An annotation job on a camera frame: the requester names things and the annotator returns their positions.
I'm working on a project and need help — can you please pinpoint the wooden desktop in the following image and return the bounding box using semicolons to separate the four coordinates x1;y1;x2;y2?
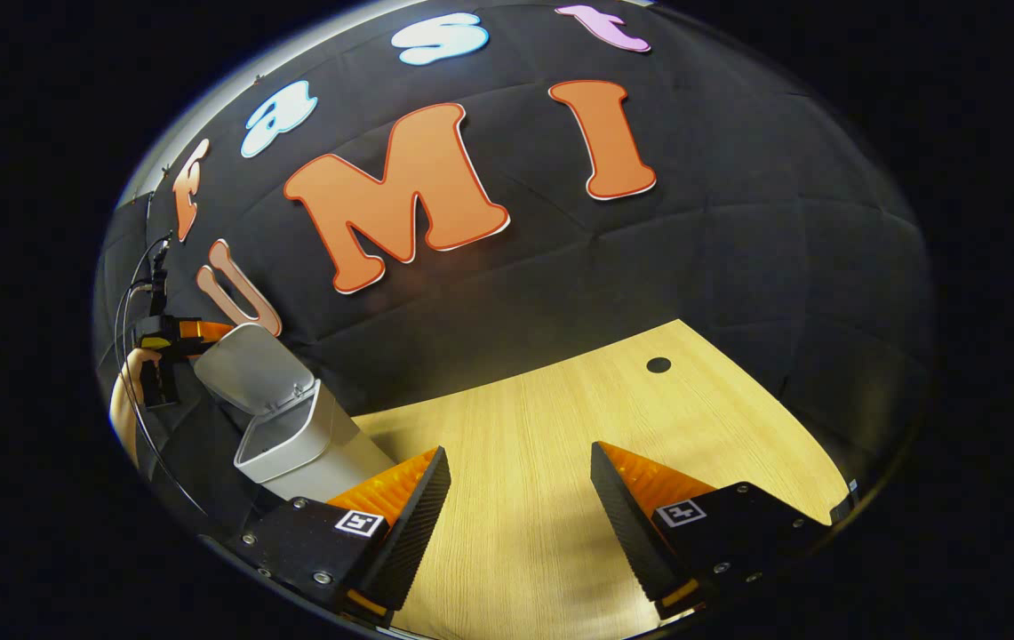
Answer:
351;320;854;640

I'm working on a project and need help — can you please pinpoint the white desktop garbage bin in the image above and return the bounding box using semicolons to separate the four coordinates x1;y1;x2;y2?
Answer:
194;323;396;503

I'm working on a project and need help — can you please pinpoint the black backdrop cloth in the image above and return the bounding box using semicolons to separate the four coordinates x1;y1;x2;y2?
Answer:
93;0;934;534

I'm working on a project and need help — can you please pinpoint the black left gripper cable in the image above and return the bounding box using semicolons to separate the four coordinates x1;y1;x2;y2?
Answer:
113;233;210;518

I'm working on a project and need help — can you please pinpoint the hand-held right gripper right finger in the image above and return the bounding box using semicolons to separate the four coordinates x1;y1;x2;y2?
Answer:
589;442;832;623

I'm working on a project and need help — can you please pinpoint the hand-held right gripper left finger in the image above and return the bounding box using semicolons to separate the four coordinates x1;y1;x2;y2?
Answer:
220;446;452;632

